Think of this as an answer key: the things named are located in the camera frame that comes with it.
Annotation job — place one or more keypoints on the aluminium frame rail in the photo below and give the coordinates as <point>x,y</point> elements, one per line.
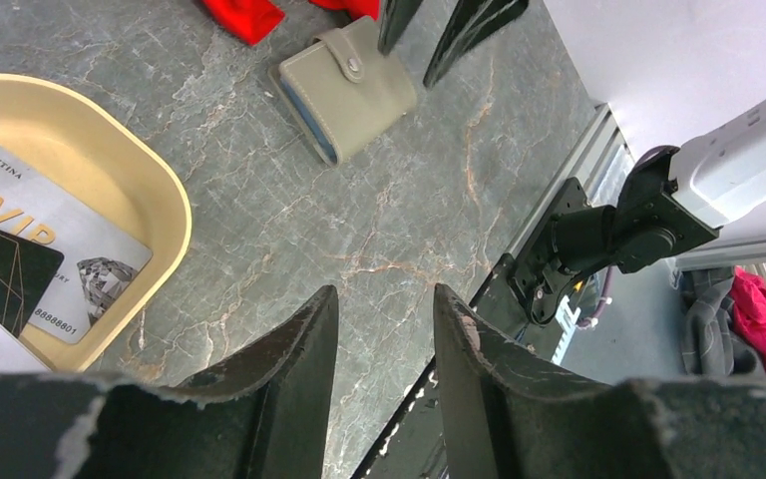
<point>600,160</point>

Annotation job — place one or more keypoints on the grey and pink clothes pile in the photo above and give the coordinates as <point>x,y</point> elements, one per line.
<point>723,332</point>

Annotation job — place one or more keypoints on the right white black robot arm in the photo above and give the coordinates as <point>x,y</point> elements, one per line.
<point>686,81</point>

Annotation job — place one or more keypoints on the beige oval tray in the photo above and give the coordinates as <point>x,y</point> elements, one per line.
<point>81,148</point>

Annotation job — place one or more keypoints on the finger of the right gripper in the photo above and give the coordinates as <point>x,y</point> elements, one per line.
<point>395,18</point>
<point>471,23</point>

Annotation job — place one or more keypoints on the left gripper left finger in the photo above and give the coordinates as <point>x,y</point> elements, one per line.
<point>262,412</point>

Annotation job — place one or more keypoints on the red kung fu t-shirt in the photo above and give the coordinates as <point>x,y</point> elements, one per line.
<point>252,20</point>

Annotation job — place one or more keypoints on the black gold-lined card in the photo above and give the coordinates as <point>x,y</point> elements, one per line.
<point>26,272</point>

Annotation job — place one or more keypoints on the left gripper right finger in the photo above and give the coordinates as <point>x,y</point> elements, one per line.
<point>642,428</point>

